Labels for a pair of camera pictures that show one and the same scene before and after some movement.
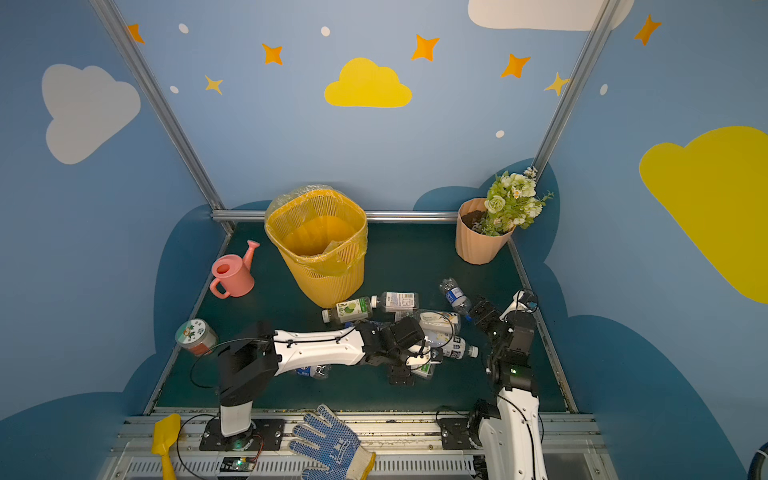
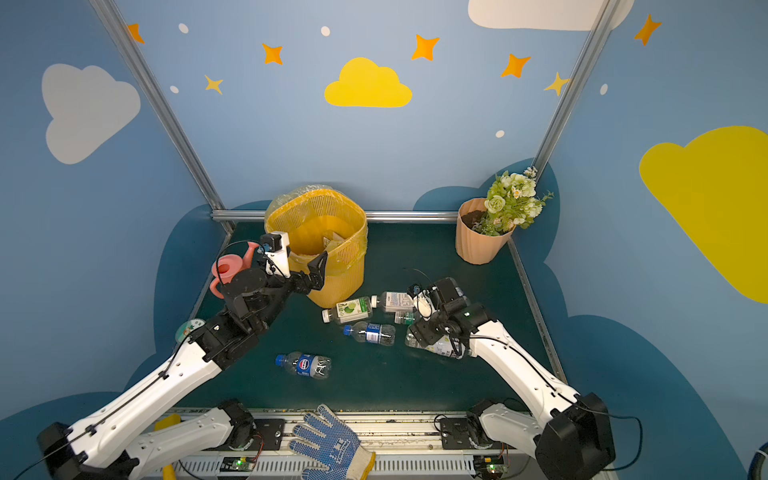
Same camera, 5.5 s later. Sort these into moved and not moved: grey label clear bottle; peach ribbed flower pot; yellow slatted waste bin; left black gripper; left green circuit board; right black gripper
Moved: right black gripper; left black gripper
Not moved: peach ribbed flower pot; grey label clear bottle; yellow slatted waste bin; left green circuit board
